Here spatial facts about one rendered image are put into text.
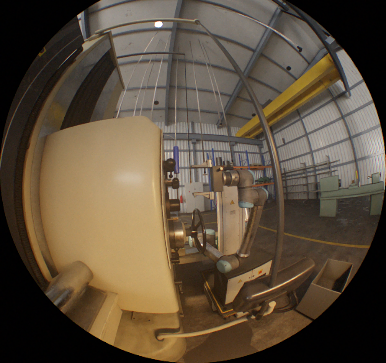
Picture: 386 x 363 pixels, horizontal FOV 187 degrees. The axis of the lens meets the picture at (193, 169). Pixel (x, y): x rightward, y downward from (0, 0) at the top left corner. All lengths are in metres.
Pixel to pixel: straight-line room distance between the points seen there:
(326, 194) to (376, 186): 2.30
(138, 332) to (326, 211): 5.63
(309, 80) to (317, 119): 3.42
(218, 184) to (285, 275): 0.52
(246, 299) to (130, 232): 0.43
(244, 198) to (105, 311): 0.82
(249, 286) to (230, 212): 1.04
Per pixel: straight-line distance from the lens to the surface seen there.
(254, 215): 0.81
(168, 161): 0.37
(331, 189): 5.37
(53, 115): 0.84
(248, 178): 0.66
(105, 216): 0.42
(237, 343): 1.72
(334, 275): 2.10
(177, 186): 0.80
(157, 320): 1.20
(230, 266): 0.98
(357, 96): 10.00
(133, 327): 1.20
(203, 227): 0.79
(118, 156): 0.40
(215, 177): 0.59
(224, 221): 1.37
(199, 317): 1.85
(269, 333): 1.81
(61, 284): 0.52
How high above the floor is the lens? 1.64
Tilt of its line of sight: 9 degrees up
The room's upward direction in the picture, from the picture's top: 3 degrees counter-clockwise
